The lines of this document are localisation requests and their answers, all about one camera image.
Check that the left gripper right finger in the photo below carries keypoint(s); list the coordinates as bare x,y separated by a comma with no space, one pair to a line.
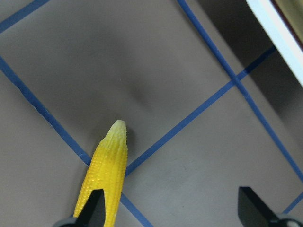
253,212

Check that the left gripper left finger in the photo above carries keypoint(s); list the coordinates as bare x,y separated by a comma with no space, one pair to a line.
92,214

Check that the yellow corn cob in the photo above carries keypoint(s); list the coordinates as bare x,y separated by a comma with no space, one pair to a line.
107,172

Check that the wooden drawer with white handle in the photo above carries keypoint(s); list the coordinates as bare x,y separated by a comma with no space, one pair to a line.
274,24

